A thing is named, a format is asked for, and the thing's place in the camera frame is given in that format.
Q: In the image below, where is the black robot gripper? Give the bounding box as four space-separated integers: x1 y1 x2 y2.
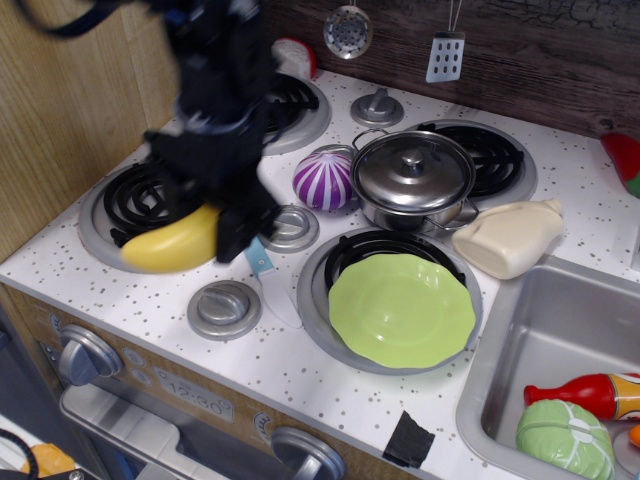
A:
144 89 280 263

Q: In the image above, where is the yellow toy banana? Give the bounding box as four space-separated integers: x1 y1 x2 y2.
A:
120 204 220 273

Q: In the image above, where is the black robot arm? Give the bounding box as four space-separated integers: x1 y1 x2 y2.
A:
145 1 278 263

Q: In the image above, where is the green plastic plate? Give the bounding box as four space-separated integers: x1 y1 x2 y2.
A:
328 254 477 369

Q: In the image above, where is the front left black burner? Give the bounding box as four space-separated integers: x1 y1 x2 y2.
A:
79 162 178 273

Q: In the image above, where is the black burner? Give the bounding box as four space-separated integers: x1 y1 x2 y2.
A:
79 162 178 273
409 119 538 211
297 229 483 375
263 73 331 156

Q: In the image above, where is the silver centre stove knob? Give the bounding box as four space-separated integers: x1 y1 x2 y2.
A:
259 205 319 254

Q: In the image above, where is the silver stove knob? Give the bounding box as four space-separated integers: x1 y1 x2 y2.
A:
259 205 319 254
350 88 404 127
187 280 262 341

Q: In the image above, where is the silver front stove knob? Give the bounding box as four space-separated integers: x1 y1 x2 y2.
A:
187 280 262 341

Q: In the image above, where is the purple striped toy onion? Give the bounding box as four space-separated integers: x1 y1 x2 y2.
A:
292 144 354 211

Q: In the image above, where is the front right black burner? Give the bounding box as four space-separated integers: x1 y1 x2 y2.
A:
297 229 483 375

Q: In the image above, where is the back left black burner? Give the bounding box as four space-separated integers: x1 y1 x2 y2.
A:
263 73 331 156

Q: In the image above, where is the red white toy cheese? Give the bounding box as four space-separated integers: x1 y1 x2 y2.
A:
272 37 317 81

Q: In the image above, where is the left silver oven knob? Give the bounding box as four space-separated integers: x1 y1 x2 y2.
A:
59 325 124 386

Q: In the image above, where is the silver oven knob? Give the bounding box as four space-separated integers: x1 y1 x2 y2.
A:
271 427 347 480
59 325 124 386

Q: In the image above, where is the silver back stove knob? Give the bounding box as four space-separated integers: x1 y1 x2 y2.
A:
350 88 404 127

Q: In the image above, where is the steel pot with lid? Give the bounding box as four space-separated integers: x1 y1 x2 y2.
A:
350 130 479 233

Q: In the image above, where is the hanging steel skimmer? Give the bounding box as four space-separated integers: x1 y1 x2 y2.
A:
323 1 374 60

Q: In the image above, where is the right silver oven knob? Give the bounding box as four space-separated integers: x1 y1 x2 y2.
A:
271 427 347 480

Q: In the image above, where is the hanging steel spatula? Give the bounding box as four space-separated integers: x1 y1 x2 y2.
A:
425 1 466 84

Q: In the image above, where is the back right black burner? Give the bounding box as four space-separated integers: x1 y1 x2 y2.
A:
409 119 538 211

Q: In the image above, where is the orange toy at corner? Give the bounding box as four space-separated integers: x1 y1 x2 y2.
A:
30 443 76 479

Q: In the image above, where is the cream toy bottle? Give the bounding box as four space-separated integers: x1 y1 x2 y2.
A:
452 199 564 280

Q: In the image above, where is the black tape patch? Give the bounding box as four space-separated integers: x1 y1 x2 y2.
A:
382 411 435 469

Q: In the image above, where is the steel sink basin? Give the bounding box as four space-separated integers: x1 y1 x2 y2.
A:
456 256 639 479

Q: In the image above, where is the green toy cabbage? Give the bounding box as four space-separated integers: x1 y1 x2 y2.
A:
516 400 616 479

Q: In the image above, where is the red green toy pepper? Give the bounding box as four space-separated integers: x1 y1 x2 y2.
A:
600 133 639 197

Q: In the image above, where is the red toy ketchup bottle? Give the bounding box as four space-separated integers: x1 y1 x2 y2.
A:
523 373 639 421

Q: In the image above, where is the orange toy in sink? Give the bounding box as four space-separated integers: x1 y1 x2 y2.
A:
628 425 640 448

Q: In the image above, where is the blue handled toy knife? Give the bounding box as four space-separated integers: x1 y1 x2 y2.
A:
244 236 303 329

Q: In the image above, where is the silver oven door handle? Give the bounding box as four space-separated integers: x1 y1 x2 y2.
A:
60 385 193 479

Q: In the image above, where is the black cable at corner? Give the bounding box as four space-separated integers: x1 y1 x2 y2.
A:
0 427 41 479

